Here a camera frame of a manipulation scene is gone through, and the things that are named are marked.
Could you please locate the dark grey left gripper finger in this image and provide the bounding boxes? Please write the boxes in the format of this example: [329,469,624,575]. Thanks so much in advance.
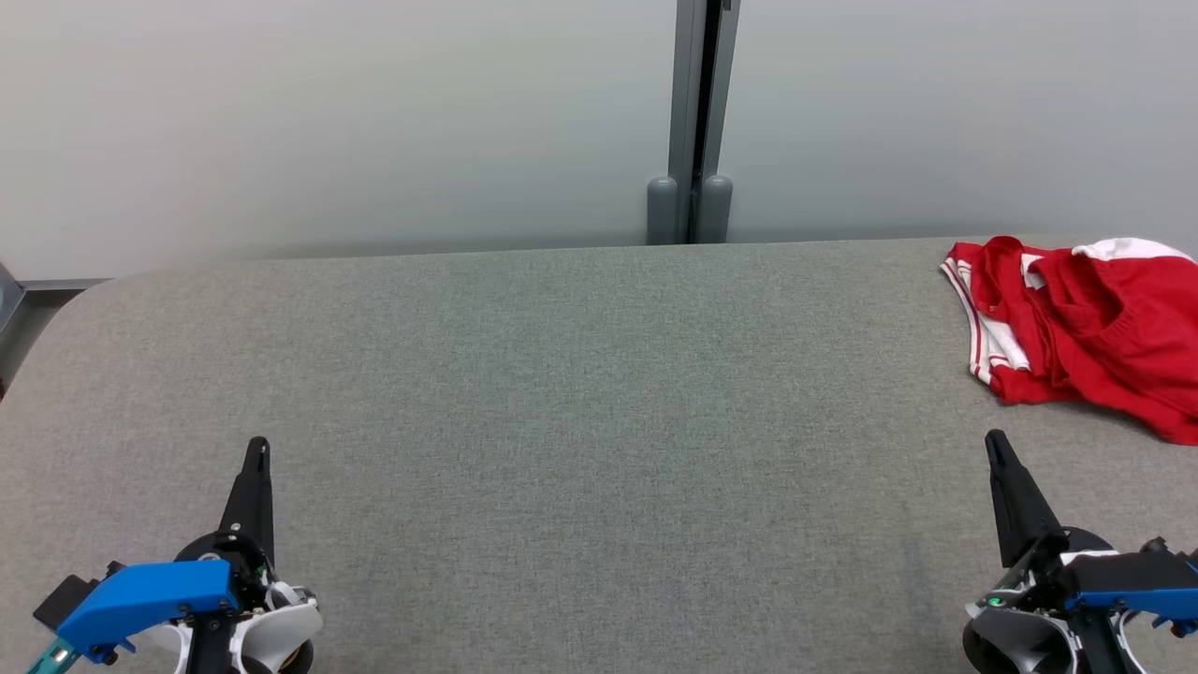
[217,436,278,564]

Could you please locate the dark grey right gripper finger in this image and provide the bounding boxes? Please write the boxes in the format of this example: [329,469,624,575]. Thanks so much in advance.
[984,430,1069,568]

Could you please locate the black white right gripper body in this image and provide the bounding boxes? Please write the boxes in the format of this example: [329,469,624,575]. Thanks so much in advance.
[961,528,1125,674]

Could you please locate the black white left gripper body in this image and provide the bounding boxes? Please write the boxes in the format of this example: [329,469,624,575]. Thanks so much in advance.
[174,531,325,674]

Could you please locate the red white basketball jersey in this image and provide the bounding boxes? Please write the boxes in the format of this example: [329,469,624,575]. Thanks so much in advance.
[940,235,1198,447]

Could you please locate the grey fabric sofa surface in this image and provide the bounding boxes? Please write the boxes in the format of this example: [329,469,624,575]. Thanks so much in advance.
[0,235,1198,674]

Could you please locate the teal left camera cable plug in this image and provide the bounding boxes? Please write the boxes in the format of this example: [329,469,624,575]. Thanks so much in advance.
[25,638,81,674]

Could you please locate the grey slanted partition frame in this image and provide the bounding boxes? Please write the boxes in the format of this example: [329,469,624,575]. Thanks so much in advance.
[0,261,114,377]

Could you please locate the grey rounded post foot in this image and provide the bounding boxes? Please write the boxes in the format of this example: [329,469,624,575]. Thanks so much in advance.
[697,174,735,245]
[646,176,679,247]

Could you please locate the grey aluminium partition post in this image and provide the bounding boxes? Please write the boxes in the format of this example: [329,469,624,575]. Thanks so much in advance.
[667,0,743,245]

